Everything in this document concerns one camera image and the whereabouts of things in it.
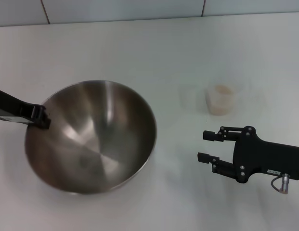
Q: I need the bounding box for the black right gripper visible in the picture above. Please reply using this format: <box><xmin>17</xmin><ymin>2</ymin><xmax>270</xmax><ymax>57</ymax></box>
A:
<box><xmin>197</xmin><ymin>126</ymin><xmax>299</xmax><ymax>184</ymax></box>

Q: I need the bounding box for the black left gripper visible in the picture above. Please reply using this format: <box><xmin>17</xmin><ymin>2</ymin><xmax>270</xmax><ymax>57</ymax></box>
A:
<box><xmin>0</xmin><ymin>88</ymin><xmax>52</xmax><ymax>130</ymax></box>

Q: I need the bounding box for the stainless steel mixing bowl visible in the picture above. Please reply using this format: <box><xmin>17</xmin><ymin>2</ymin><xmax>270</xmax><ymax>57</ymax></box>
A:
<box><xmin>24</xmin><ymin>80</ymin><xmax>157</xmax><ymax>195</ymax></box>

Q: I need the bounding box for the right gripper cable with plug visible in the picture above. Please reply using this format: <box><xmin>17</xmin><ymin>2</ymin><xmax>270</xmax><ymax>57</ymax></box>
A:
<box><xmin>271</xmin><ymin>173</ymin><xmax>291</xmax><ymax>194</ymax></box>

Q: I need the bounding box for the clear plastic cup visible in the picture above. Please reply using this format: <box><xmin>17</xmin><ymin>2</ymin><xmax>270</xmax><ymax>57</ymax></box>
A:
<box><xmin>179</xmin><ymin>80</ymin><xmax>246</xmax><ymax>116</ymax></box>

